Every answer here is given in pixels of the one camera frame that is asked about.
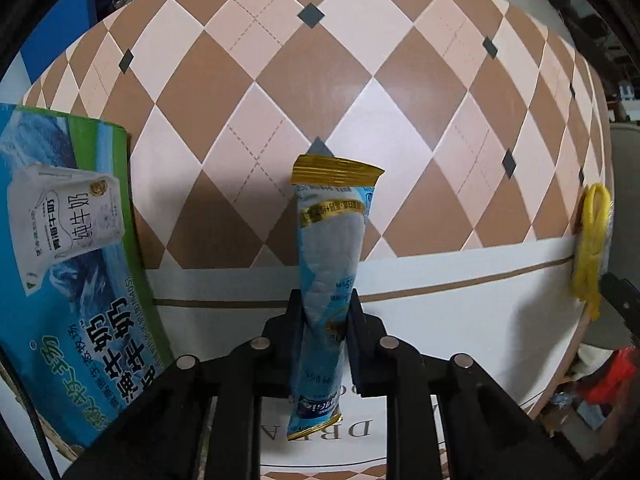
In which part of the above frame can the blue gold stick packet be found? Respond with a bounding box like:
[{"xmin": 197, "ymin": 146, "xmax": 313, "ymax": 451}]
[{"xmin": 288, "ymin": 154, "xmax": 384, "ymax": 440}]

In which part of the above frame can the grey office chair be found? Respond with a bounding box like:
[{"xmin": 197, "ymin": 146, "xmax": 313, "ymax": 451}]
[{"xmin": 608, "ymin": 122, "xmax": 639, "ymax": 287}]

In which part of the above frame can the milk carton cardboard box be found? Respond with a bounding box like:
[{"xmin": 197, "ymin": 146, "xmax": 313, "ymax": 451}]
[{"xmin": 1, "ymin": 104, "xmax": 172, "ymax": 448}]

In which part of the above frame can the blue folded mat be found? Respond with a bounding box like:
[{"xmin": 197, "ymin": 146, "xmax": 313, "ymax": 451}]
[{"xmin": 20, "ymin": 0, "xmax": 98, "ymax": 82}]

